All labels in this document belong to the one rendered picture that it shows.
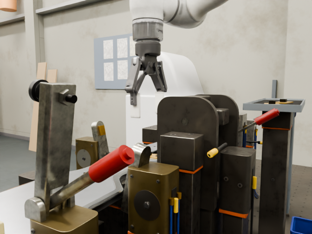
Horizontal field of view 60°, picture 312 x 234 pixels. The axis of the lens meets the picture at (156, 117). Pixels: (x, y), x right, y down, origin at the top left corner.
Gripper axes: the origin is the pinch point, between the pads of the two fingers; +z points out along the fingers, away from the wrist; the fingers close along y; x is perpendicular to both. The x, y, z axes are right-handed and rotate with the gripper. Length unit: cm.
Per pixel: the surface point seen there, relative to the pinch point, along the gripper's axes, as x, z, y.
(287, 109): -37.2, -1.8, 4.6
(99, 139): 12.8, 8.4, -7.5
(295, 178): -37, 44, 95
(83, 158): 17.9, 14.5, -9.4
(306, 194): -42, 44, 73
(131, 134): 139, 48, 187
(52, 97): -17, -6, -48
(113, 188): -7.8, 13.4, -26.4
